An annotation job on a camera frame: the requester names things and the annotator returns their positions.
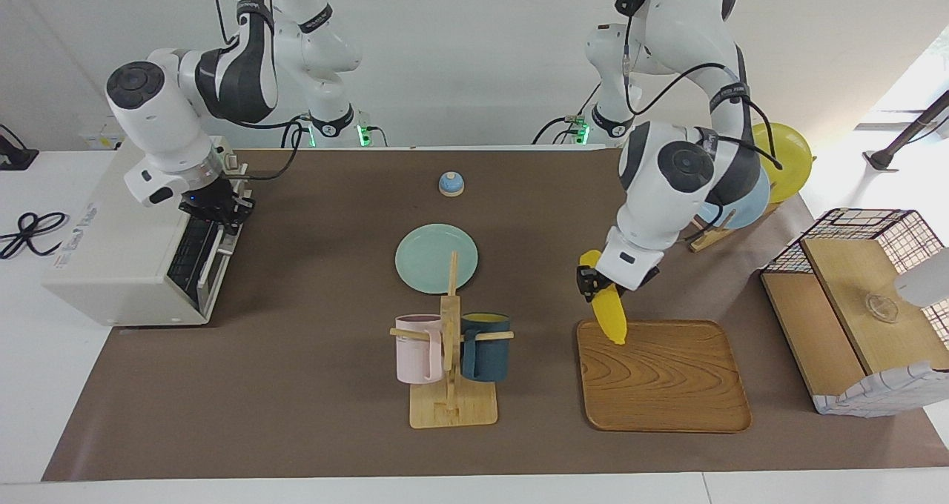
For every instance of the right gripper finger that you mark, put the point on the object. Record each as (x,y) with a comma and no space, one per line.
(231,224)

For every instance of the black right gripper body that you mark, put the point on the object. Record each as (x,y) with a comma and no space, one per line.
(215,201)

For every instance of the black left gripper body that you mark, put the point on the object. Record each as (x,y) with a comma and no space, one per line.
(630,287)

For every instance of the small clear glass item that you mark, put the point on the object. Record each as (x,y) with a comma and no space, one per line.
(882,308)

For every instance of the pink mug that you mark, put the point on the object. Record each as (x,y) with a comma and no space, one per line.
(417,352)

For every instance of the wooden serving tray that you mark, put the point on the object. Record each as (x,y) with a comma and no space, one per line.
(667,378)

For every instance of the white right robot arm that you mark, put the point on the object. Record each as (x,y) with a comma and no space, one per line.
(156,118)

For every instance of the dark blue mug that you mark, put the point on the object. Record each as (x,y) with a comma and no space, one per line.
(489,356)

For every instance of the mint green plate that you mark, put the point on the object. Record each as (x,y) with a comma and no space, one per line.
(434,261)

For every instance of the white power strip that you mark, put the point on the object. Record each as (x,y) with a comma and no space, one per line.
(100,142)

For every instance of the yellow corn cob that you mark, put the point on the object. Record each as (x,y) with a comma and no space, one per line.
(612,315)

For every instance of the wooden mug rack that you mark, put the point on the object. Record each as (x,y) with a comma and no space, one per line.
(452,411)

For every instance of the brown table mat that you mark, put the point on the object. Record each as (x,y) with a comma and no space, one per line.
(296,385)

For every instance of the black stand leg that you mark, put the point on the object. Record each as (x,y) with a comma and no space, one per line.
(908,130)

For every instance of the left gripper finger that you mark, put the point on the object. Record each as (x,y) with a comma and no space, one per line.
(586,283)

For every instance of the light blue plate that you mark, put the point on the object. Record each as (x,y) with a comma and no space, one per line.
(752,207)

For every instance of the white rounded device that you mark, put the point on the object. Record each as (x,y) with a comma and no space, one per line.
(925,280)

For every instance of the yellow plate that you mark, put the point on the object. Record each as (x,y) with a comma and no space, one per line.
(793,163)

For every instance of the black clamp object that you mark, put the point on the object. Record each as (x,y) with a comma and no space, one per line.
(15,157)

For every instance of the cream toaster oven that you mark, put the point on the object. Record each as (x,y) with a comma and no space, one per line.
(111,267)

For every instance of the glass oven door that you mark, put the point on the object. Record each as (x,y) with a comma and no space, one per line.
(214,282)

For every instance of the white checked cloth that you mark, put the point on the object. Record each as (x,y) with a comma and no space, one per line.
(890,394)

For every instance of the wooden plate rack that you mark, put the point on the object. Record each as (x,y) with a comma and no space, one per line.
(708,239)

